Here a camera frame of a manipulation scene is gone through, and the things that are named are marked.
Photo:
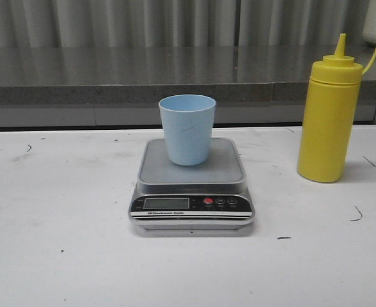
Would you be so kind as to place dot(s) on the light blue plastic cup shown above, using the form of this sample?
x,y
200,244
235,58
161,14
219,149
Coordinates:
x,y
187,122

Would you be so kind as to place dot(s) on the yellow squeeze bottle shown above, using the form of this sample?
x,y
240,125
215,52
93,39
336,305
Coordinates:
x,y
331,100

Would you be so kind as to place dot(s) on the silver digital kitchen scale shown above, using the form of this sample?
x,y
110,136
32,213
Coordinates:
x,y
206,200

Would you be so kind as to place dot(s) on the grey steel counter shelf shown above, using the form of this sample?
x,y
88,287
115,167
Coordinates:
x,y
120,87

